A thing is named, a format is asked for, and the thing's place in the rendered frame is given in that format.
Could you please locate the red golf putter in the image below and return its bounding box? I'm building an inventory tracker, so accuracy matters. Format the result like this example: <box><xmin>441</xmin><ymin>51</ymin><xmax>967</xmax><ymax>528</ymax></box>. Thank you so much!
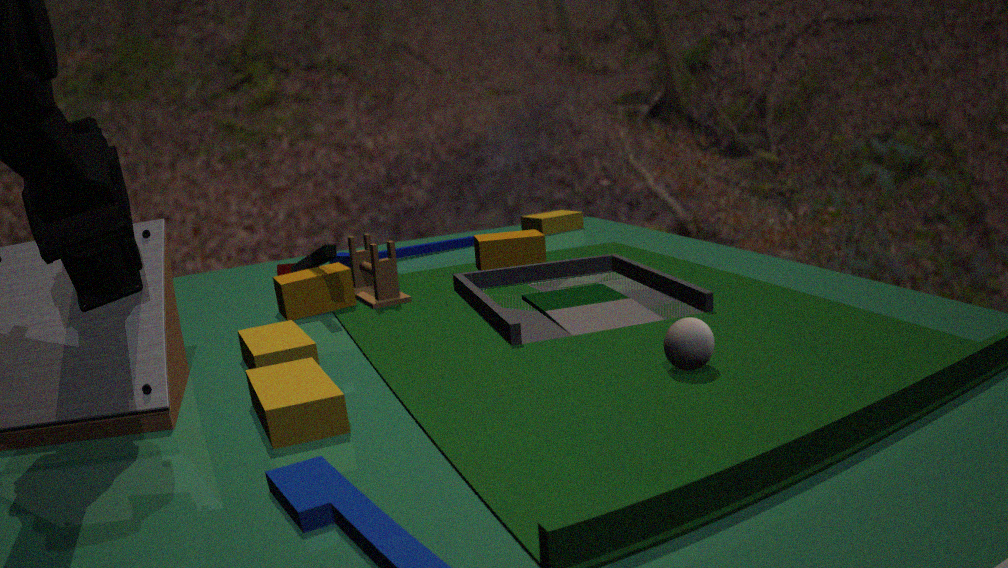
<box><xmin>277</xmin><ymin>244</ymin><xmax>337</xmax><ymax>276</ymax></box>

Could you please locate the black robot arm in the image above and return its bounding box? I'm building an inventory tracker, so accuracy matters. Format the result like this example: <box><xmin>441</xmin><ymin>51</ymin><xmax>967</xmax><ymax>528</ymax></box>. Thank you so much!
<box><xmin>0</xmin><ymin>0</ymin><xmax>143</xmax><ymax>312</ymax></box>

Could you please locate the grey ball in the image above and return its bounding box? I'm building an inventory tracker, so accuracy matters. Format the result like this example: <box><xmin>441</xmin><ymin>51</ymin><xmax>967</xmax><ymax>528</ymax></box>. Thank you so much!
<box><xmin>663</xmin><ymin>317</ymin><xmax>714</xmax><ymax>371</ymax></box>

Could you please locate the green putting mat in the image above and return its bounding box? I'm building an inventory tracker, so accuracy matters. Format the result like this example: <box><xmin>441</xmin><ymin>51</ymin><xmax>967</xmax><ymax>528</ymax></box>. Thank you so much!
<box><xmin>332</xmin><ymin>242</ymin><xmax>979</xmax><ymax>568</ymax></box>

